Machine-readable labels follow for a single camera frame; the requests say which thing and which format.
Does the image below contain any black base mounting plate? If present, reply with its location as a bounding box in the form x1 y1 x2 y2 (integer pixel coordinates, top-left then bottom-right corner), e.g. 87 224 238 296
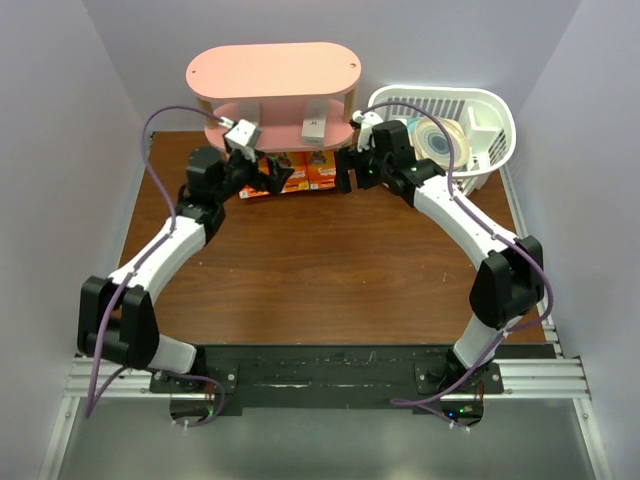
87 342 557 426

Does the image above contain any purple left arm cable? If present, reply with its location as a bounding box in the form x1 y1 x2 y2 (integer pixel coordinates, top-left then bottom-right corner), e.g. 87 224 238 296
83 105 236 429

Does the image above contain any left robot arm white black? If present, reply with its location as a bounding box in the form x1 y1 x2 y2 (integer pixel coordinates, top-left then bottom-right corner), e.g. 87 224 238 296
77 147 294 392

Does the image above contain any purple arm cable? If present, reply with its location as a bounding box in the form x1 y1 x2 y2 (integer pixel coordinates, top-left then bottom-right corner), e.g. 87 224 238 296
83 105 236 429
359 102 555 429

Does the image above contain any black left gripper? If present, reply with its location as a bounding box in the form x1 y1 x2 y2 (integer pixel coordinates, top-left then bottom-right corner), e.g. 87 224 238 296
214 146 294 204

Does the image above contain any grey white razor box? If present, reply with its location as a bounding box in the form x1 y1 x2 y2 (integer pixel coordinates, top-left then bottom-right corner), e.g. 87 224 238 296
301 99 329 146

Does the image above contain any pink three-tier wooden shelf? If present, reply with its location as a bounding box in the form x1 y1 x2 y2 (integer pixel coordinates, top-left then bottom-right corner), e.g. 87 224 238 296
185 42 362 161

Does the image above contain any white plastic basket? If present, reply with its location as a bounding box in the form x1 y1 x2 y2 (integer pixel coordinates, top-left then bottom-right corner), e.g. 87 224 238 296
368 85 516 196

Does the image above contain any aluminium frame rail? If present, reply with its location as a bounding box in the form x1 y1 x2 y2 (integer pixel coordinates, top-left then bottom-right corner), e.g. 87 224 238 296
37 164 614 480

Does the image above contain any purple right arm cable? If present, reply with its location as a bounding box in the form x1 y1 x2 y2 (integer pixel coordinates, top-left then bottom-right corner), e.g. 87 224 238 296
359 102 555 429

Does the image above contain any orange Gillette razor box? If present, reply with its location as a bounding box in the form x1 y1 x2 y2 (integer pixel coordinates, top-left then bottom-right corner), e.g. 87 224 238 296
305 150 336 190
239 157 269 199
272 152 309 193

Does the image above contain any white Harry's razor box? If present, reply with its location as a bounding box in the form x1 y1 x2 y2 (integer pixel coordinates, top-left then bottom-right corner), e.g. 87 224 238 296
238 101 261 125

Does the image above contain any stack of ceramic plates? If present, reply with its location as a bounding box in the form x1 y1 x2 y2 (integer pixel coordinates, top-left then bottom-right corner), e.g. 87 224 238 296
407 117 472 171

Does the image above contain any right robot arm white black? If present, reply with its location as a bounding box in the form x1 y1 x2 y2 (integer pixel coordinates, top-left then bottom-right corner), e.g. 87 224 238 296
335 112 550 393

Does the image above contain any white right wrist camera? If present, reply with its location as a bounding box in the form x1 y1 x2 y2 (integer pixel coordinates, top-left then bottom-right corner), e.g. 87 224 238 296
351 110 383 153

